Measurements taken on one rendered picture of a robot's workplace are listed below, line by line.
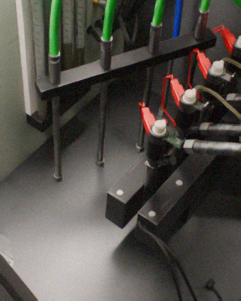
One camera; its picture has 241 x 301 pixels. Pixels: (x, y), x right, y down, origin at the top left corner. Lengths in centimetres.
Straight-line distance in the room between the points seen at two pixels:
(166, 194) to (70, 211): 23
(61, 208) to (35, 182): 8
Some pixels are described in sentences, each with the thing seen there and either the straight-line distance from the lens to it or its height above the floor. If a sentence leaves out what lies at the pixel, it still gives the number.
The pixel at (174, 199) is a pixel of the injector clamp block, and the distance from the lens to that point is 102.
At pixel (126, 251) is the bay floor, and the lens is 113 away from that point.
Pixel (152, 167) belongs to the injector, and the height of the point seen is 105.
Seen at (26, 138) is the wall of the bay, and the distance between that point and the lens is 120.
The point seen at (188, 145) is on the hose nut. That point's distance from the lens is 88.
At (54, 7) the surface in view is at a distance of 89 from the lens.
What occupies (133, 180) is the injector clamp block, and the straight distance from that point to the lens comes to 103.
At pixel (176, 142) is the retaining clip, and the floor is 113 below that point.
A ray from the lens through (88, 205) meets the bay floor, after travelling 118.
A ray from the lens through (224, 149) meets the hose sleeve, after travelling 84.
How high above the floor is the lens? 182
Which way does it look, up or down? 51 degrees down
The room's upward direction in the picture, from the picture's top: 4 degrees clockwise
